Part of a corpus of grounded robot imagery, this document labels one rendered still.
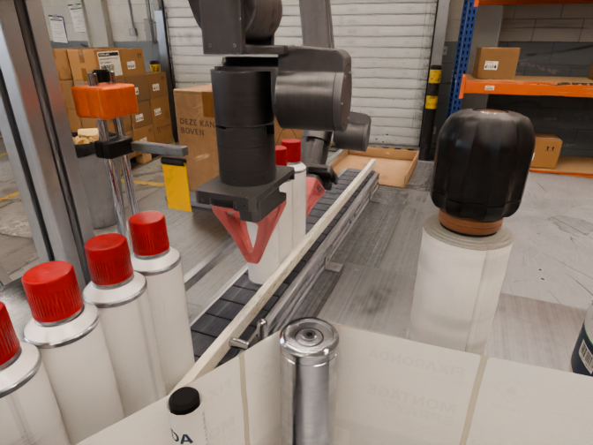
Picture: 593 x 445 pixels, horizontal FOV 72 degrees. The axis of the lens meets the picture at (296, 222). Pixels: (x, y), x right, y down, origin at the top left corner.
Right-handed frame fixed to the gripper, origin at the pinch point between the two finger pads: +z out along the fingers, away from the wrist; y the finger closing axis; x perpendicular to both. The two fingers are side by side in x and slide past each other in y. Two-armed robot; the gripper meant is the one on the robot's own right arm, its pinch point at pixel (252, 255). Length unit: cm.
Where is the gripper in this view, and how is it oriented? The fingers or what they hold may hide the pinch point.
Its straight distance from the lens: 45.6
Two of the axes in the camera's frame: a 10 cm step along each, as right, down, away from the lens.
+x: -9.3, -1.5, 3.4
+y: 3.7, -3.9, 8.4
